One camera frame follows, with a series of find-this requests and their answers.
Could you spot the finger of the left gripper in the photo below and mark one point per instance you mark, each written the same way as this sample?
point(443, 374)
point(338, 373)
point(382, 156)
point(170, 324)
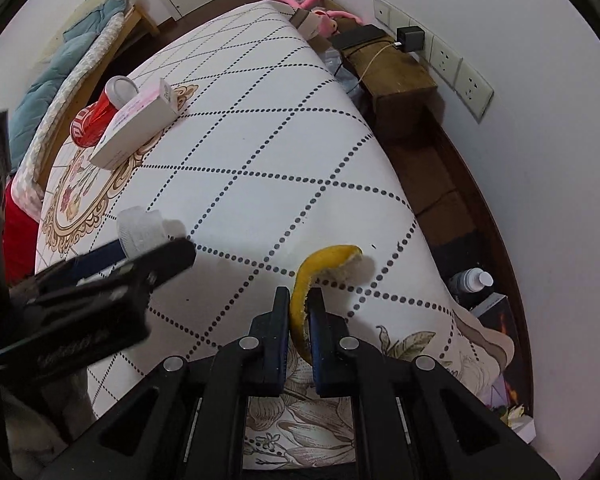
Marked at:
point(97, 260)
point(152, 269)

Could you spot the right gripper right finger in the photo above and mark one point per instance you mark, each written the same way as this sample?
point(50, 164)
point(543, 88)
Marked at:
point(412, 419)

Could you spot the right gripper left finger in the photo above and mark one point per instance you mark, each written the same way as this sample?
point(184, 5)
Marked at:
point(186, 419)

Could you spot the red blanket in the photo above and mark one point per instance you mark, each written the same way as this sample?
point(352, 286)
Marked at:
point(19, 241)

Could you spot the wooden bed with mattress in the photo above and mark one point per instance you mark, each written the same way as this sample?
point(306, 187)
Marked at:
point(30, 179)

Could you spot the dark book on floor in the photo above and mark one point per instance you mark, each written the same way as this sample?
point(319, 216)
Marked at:
point(513, 388)

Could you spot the red soda can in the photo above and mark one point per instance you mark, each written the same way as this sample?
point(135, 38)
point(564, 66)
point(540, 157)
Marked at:
point(90, 123)

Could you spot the white plastic bottle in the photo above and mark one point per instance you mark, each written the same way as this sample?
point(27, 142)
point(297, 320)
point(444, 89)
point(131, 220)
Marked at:
point(470, 281)

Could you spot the white cardboard box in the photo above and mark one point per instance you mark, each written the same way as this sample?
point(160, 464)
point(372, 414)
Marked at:
point(153, 109)

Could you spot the white patterned bed quilt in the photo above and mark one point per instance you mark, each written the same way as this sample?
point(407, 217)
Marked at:
point(268, 162)

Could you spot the light blue blanket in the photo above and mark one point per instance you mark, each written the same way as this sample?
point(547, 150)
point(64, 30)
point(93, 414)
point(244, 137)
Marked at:
point(76, 41)

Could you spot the pink plush toy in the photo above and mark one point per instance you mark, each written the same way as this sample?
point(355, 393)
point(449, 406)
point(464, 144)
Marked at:
point(313, 21)

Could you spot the wooden bedside shelf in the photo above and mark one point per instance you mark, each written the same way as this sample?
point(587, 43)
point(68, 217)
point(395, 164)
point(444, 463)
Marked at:
point(395, 87)

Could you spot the black box on shelf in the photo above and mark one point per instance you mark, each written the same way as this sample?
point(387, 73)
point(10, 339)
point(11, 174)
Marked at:
point(357, 37)

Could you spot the black power adapter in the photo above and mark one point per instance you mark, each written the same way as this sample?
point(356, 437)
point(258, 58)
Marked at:
point(410, 39)

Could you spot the white wall socket strip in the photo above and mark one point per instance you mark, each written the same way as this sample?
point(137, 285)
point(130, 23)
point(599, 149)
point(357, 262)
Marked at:
point(468, 84)

